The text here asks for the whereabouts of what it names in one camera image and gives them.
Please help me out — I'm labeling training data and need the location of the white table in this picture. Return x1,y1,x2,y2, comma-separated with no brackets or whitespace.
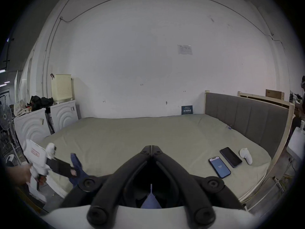
287,127,305,162

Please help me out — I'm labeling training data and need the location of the white washing machine with basket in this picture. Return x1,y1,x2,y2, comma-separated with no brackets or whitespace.
46,74,81,133

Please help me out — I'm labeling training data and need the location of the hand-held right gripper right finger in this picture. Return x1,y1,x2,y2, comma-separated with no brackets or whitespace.
152,145,246,225

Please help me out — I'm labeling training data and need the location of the brown carton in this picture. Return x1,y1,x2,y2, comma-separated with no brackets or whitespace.
265,89,284,100

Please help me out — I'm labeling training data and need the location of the grey padded headboard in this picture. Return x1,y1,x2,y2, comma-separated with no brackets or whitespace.
205,91,296,162

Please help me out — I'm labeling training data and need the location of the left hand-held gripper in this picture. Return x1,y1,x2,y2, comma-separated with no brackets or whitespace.
23,139,78,203

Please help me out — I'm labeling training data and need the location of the white washing machine with bags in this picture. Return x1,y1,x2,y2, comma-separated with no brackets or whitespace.
13,95,54,150

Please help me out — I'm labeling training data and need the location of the white hand controller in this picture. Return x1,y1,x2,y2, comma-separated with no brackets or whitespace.
239,148,254,165

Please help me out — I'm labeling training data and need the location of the paper sheet on wall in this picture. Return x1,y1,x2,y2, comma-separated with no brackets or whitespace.
177,44,193,55

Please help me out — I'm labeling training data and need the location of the standing fan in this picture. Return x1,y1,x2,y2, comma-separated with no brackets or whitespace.
0,103,18,157

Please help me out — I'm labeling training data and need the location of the person's left hand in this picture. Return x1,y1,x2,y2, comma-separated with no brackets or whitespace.
7,163,33,188

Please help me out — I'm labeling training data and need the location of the phone with dark screen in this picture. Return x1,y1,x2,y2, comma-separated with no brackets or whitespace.
219,147,243,168

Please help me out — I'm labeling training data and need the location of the bed with pale green sheet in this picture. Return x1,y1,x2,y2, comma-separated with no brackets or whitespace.
37,114,272,201

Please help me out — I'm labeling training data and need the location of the phone with lit blue screen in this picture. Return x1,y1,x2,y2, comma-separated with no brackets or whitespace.
208,156,231,179

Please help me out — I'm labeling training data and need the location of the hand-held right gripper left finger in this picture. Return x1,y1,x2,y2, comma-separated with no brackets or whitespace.
61,145,153,225

